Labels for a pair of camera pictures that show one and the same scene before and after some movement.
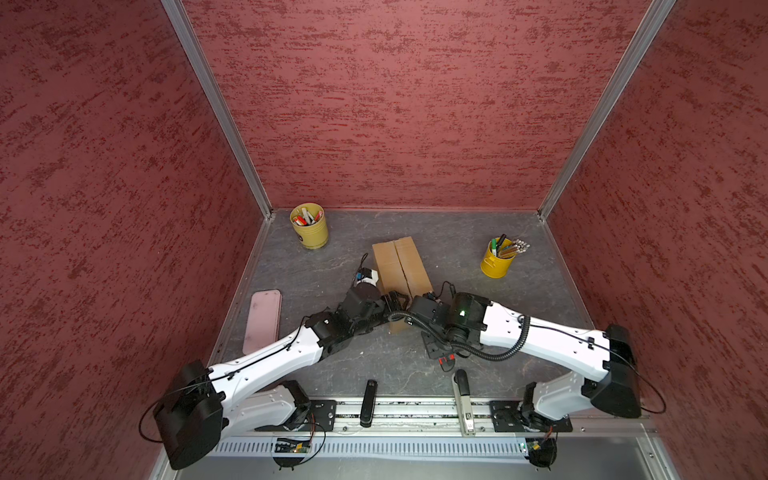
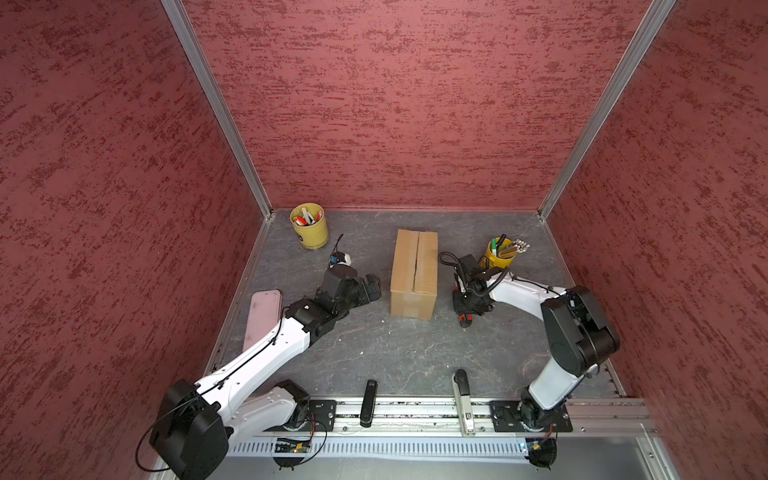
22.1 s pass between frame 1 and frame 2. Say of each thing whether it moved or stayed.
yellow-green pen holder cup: stayed
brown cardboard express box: moved
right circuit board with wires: stayed
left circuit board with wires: stayed
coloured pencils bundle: stayed
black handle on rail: stayed
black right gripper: moved
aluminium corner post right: stayed
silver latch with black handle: stayed
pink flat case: stayed
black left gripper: moved
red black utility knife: moved
